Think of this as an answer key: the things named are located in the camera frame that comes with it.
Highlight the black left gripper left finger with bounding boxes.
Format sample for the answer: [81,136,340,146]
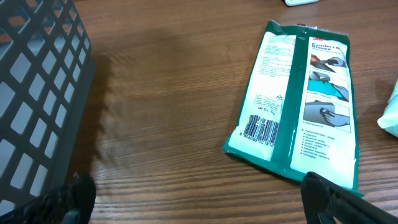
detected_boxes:
[1,175,96,224]

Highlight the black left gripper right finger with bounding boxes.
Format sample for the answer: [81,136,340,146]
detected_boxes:
[300,172,397,224]

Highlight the green 3M package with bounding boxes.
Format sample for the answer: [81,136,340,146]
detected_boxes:
[223,21,359,193]

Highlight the mint wet wipes pack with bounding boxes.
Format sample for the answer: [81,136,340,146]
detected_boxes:
[377,82,398,137]

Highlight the white barcode scanner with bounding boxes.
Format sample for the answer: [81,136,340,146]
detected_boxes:
[283,0,319,7]

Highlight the grey plastic basket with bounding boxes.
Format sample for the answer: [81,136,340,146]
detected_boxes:
[1,0,95,214]

